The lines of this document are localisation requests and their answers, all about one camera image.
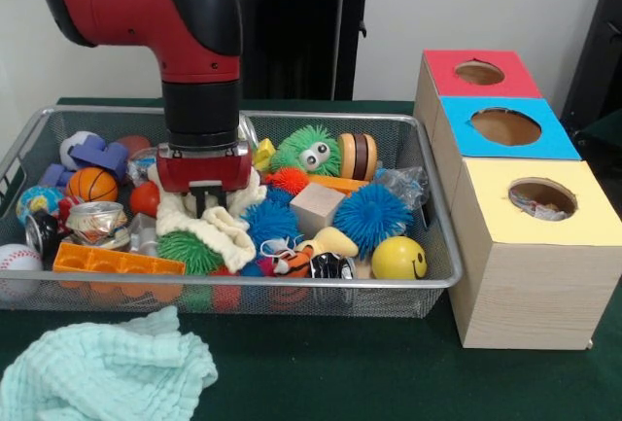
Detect cream knitted cloth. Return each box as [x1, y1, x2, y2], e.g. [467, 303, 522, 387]
[148, 162, 268, 274]

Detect light wooden cube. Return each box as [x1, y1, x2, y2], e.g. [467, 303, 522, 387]
[290, 182, 347, 232]

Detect wooden box with three holes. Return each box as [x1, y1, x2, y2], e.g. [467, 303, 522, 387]
[412, 49, 622, 350]

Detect multicoloured frayed cloth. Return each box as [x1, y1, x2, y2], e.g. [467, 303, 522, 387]
[509, 190, 570, 222]

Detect red rubber ball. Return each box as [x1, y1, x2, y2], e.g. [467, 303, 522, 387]
[129, 180, 161, 218]

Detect orange plastic tray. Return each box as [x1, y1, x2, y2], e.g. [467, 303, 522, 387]
[52, 241, 187, 301]

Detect green spiky ball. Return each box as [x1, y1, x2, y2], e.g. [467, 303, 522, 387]
[155, 230, 225, 275]

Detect orange basketball toy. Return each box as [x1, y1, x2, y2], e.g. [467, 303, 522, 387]
[65, 166, 121, 203]

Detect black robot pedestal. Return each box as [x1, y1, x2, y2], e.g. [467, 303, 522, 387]
[227, 0, 393, 101]

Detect wire mesh bin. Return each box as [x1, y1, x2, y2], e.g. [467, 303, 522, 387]
[0, 104, 464, 318]

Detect blue spiky ball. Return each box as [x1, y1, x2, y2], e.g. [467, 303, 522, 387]
[241, 199, 302, 250]
[332, 183, 415, 250]

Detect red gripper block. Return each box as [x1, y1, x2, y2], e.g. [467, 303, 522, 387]
[155, 141, 255, 221]

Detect white baseball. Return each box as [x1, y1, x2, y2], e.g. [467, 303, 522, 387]
[0, 244, 44, 298]

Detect light blue muslin cloth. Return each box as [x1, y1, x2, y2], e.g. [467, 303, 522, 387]
[0, 306, 219, 421]

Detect yellow smiley ball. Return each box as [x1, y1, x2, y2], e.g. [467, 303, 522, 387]
[371, 235, 429, 280]

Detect green fuzzy toy with eyes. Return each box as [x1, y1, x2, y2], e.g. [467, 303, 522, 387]
[269, 123, 344, 174]

